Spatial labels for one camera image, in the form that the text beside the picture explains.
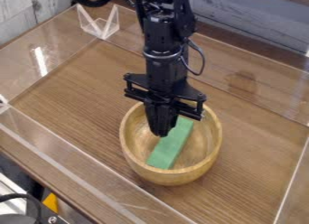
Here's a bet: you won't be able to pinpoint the green rectangular block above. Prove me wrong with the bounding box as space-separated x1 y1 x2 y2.
145 117 193 170

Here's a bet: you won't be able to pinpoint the yellow label on equipment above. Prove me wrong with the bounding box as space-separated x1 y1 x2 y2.
42 193 58 213

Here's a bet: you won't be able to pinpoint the brown wooden bowl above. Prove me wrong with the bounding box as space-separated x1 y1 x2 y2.
119 103 223 186

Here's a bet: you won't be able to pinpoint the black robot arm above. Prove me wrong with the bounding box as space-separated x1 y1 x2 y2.
123 0 205 137

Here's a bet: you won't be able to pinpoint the black equipment with screw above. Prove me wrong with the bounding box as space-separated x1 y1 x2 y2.
25 201 69 224

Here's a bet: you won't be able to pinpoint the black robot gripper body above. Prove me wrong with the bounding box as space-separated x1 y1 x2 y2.
123 51 205 120

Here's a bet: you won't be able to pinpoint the clear acrylic tray walls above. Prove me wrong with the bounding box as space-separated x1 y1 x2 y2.
0 9 309 224

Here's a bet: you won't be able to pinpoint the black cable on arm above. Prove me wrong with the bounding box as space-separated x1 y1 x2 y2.
179 39 205 77

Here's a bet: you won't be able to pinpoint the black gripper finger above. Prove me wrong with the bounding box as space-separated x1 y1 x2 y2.
144 101 167 137
165 105 179 134

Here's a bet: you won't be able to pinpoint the black cable lower left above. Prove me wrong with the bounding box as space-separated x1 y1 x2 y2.
0 193 42 224

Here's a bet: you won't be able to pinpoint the clear acrylic corner bracket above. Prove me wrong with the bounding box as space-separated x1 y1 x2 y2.
76 5 119 41

